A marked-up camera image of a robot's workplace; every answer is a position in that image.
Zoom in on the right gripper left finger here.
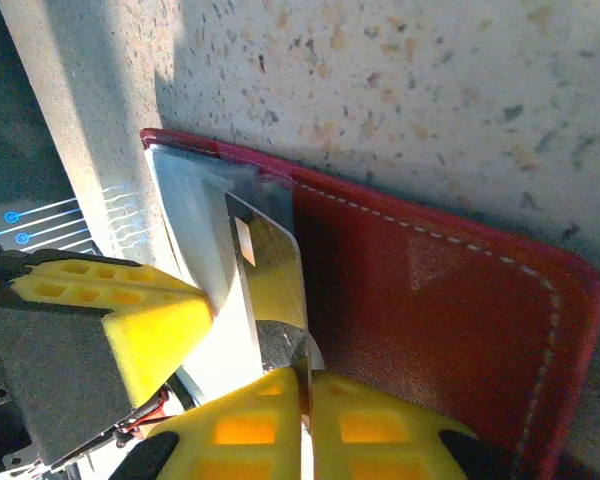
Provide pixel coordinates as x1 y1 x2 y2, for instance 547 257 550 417
112 367 304 480

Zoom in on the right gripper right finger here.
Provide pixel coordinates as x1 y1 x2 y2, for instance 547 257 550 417
307 372 511 480

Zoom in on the red leather card holder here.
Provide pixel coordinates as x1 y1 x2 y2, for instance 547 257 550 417
139 127 600 480

